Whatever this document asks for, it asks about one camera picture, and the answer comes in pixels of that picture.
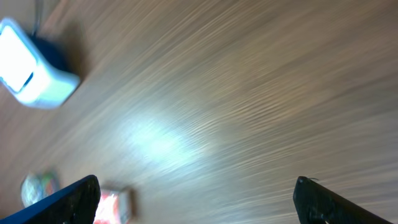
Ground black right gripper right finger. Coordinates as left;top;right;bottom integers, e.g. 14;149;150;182
293;176;391;224

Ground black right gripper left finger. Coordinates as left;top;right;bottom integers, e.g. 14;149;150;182
1;175;101;224

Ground kleenex tissue pack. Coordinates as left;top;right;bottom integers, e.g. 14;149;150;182
93;188;135;224

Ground metal tin can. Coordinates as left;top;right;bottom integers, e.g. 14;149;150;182
21;171;60;208

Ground white barcode scanner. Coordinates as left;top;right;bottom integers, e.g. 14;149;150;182
1;17;80;110

